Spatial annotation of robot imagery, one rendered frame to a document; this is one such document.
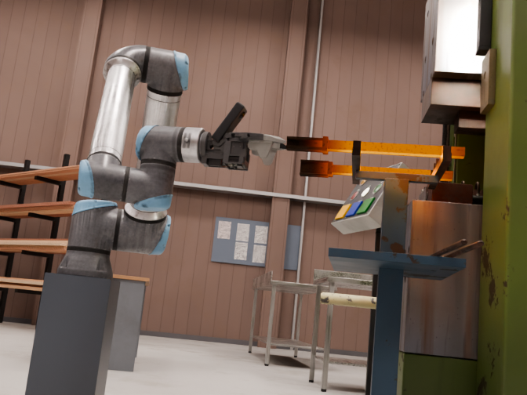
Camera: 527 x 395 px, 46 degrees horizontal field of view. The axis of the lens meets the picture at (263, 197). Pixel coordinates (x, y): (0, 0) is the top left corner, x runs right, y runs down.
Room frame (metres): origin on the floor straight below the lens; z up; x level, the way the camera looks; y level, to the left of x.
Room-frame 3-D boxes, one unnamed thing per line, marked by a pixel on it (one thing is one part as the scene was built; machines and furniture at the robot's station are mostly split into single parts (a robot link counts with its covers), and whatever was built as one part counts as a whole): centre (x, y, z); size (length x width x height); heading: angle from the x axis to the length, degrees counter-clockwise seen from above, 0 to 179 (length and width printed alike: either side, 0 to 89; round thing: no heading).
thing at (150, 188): (1.54, 0.29, 0.82); 0.12 x 0.09 x 0.12; 102
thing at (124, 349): (5.55, 1.28, 0.36); 1.35 x 0.70 x 0.72; 9
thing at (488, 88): (1.71, -0.62, 1.27); 0.09 x 0.02 x 0.17; 174
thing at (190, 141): (1.53, 0.19, 0.94); 0.10 x 0.05 x 0.09; 170
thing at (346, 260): (1.56, -0.34, 0.69); 0.40 x 0.30 x 0.02; 171
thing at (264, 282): (7.79, -0.44, 0.50); 2.01 x 0.74 x 1.01; 6
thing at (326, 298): (2.39, -0.48, 0.62); 0.44 x 0.05 x 0.05; 84
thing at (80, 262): (2.19, 0.60, 0.65); 0.19 x 0.19 x 0.10
